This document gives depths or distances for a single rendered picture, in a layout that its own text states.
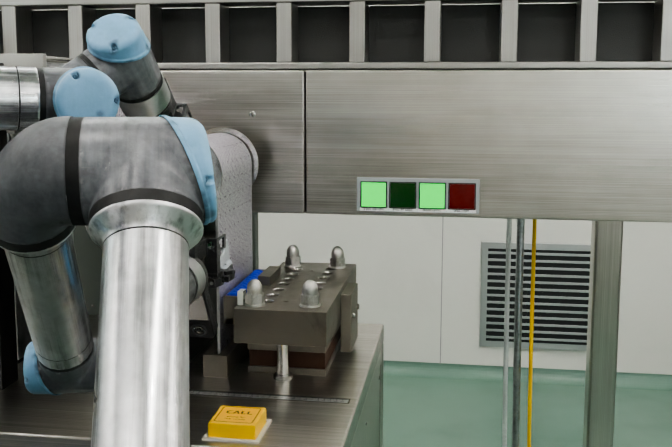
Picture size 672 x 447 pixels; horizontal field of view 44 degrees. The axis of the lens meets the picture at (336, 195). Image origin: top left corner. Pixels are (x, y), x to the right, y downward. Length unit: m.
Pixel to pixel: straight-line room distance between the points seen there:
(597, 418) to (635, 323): 2.26
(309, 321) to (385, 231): 2.71
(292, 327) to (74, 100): 0.60
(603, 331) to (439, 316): 2.28
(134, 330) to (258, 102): 1.02
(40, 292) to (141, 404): 0.32
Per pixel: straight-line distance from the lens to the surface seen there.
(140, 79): 1.18
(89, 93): 1.00
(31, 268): 1.00
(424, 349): 4.22
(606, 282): 1.92
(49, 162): 0.87
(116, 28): 1.16
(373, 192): 1.70
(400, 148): 1.70
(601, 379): 1.98
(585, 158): 1.71
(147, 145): 0.86
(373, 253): 4.11
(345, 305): 1.55
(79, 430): 1.31
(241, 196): 1.59
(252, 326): 1.42
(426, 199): 1.70
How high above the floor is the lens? 1.39
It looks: 7 degrees down
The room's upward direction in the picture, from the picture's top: straight up
